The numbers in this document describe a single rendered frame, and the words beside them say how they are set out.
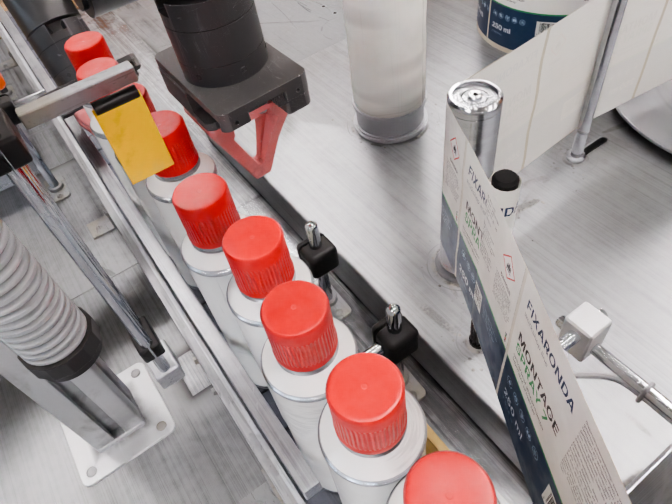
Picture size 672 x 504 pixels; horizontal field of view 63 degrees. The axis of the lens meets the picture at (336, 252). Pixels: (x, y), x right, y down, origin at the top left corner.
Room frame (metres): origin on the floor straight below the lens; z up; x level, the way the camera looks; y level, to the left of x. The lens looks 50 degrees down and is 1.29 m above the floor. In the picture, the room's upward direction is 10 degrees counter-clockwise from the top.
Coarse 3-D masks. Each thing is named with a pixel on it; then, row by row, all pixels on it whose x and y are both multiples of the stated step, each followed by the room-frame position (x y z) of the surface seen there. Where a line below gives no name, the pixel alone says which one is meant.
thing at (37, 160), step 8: (0, 96) 0.60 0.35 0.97; (8, 96) 0.60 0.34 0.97; (32, 96) 0.60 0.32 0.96; (0, 104) 0.58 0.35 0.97; (8, 104) 0.58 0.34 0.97; (16, 104) 0.59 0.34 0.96; (24, 104) 0.59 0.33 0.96; (8, 112) 0.58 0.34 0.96; (16, 120) 0.58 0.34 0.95; (24, 136) 0.59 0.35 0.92; (32, 152) 0.58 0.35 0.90; (40, 160) 0.59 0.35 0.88; (40, 168) 0.58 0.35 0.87; (48, 168) 0.59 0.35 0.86; (48, 176) 0.58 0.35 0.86; (56, 184) 0.59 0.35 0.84
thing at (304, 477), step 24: (24, 48) 0.72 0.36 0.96; (72, 120) 0.53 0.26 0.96; (96, 168) 0.44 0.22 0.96; (120, 192) 0.40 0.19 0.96; (144, 240) 0.33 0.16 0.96; (168, 264) 0.30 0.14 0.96; (192, 312) 0.25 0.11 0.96; (216, 336) 0.22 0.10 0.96; (240, 384) 0.18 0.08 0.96; (264, 408) 0.16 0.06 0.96; (264, 432) 0.14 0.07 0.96; (288, 456) 0.12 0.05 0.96; (312, 480) 0.11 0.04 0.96
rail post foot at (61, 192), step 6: (60, 174) 0.62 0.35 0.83; (60, 180) 0.60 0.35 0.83; (48, 186) 0.59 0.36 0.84; (60, 186) 0.58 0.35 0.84; (66, 186) 0.59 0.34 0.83; (48, 192) 0.58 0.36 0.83; (54, 192) 0.58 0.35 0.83; (60, 192) 0.58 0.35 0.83; (66, 192) 0.57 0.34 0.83; (54, 198) 0.57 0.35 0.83; (60, 198) 0.56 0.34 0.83; (66, 198) 0.57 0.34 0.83
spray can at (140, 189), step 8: (144, 88) 0.36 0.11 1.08; (104, 96) 0.36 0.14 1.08; (144, 96) 0.35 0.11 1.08; (152, 104) 0.36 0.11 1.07; (152, 112) 0.35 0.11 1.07; (136, 184) 0.33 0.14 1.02; (144, 184) 0.33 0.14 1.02; (136, 192) 0.34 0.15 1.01; (144, 192) 0.33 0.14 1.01; (144, 200) 0.34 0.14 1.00; (152, 200) 0.33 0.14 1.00; (144, 208) 0.34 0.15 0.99; (152, 208) 0.33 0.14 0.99; (152, 216) 0.34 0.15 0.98; (160, 216) 0.33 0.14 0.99; (160, 224) 0.33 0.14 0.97; (160, 232) 0.34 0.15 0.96; (168, 232) 0.33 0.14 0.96; (168, 240) 0.33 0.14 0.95; (168, 248) 0.34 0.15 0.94; (176, 248) 0.33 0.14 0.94; (176, 256) 0.33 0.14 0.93; (176, 264) 0.34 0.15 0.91; (184, 264) 0.33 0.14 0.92; (184, 272) 0.33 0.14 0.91; (192, 280) 0.33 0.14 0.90
